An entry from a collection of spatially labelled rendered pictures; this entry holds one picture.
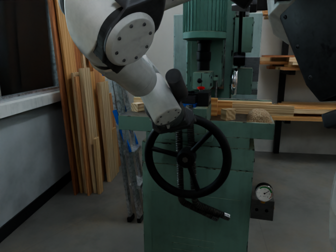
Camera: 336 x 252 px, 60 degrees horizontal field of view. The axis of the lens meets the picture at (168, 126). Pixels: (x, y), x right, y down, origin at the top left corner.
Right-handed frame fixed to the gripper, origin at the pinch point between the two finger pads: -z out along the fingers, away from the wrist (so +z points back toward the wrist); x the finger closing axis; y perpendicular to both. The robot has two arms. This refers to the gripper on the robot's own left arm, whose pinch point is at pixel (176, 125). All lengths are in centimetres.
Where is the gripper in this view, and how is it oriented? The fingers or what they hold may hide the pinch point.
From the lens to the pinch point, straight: 85.5
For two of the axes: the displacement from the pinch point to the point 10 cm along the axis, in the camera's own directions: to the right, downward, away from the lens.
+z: -2.2, -2.9, -9.3
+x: 9.6, -2.1, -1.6
